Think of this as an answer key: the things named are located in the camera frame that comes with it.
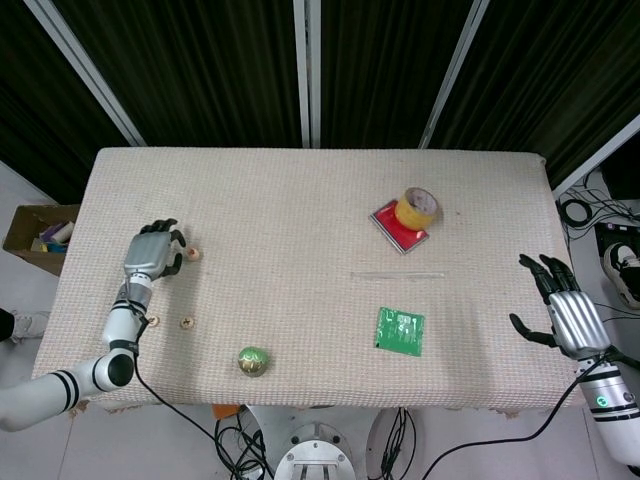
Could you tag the red ink pad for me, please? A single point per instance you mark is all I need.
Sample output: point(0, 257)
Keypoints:
point(402, 235)

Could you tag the black white sneaker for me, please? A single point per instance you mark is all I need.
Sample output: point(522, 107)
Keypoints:
point(620, 270)

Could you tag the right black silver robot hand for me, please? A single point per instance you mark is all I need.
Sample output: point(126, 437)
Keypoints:
point(575, 320)

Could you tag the beige waffle tablecloth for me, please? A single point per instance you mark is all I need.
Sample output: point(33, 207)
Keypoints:
point(300, 225)

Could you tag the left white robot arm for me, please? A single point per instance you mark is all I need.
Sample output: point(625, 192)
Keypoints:
point(117, 325)

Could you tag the yellow packing tape roll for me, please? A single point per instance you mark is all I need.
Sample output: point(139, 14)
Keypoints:
point(407, 215)

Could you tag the purple item in box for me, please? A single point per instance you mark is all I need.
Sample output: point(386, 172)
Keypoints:
point(51, 231)

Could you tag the clear wrapped straw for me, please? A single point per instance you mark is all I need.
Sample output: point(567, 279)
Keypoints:
point(390, 274)

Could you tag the green foil packet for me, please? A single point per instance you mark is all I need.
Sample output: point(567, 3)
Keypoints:
point(400, 332)

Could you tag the metal robot base column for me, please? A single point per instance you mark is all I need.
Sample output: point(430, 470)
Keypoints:
point(317, 450)

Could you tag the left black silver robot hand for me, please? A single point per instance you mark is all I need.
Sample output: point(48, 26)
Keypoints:
point(145, 252)

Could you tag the dark pleated curtain panel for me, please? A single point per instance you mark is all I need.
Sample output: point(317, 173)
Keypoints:
point(30, 100)
point(380, 70)
point(200, 70)
point(550, 70)

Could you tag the green gold painted doll half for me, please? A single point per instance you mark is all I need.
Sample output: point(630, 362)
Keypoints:
point(254, 361)

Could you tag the white partition post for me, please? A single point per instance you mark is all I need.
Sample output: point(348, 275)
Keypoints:
point(595, 155)
point(455, 70)
point(85, 70)
point(301, 72)

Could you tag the black equipment box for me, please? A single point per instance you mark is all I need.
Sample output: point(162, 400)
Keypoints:
point(617, 236)

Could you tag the brown cardboard box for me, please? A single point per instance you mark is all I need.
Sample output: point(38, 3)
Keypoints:
point(20, 235)

